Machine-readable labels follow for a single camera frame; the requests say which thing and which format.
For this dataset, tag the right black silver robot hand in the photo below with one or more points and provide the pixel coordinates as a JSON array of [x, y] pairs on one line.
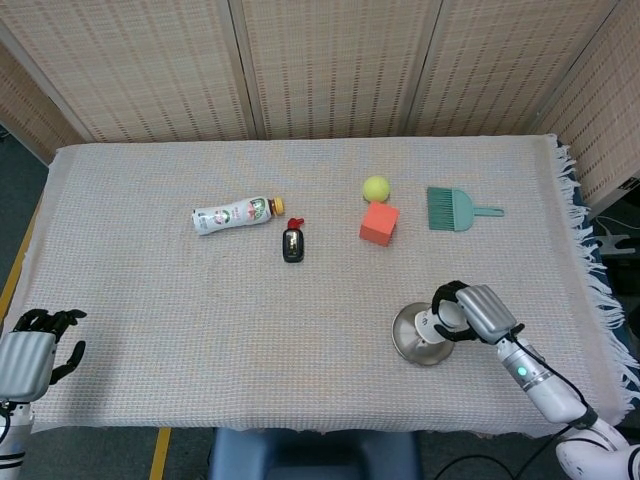
[[487, 312]]

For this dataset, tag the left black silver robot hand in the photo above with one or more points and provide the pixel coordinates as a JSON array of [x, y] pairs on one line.
[[22, 365]]

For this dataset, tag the white paper cup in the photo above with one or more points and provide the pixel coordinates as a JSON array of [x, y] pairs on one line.
[[450, 317]]

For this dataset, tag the silver metal bowl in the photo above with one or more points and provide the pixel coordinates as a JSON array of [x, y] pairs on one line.
[[407, 335]]

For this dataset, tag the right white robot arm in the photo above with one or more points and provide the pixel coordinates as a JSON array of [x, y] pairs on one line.
[[550, 395]]

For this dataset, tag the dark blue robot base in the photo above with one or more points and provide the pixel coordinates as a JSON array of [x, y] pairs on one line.
[[310, 455]]

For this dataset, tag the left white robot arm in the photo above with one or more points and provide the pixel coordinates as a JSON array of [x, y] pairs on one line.
[[15, 440]]

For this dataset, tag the teal hand brush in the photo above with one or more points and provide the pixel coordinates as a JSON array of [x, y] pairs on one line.
[[447, 210]]

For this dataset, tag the orange cube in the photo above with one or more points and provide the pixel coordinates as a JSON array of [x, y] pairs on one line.
[[377, 225]]

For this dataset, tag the dark blue table cover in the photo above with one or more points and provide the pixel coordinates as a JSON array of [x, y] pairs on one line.
[[631, 340]]

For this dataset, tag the white metal stand foot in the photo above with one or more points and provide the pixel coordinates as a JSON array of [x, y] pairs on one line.
[[617, 245]]

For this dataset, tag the yellow tennis ball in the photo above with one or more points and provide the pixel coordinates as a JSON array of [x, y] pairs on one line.
[[376, 189]]

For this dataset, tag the beige waffle tablecloth with fringe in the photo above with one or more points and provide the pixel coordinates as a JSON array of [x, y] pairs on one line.
[[200, 325]]

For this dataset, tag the black sauce bottle red cap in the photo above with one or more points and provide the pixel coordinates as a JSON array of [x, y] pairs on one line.
[[293, 245]]

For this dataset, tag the woven folding screen panel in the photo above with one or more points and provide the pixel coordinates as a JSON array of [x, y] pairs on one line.
[[30, 115], [340, 65], [605, 110], [140, 65], [510, 65]]

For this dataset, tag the white drink bottle yellow cap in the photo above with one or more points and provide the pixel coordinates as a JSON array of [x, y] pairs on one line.
[[230, 216]]

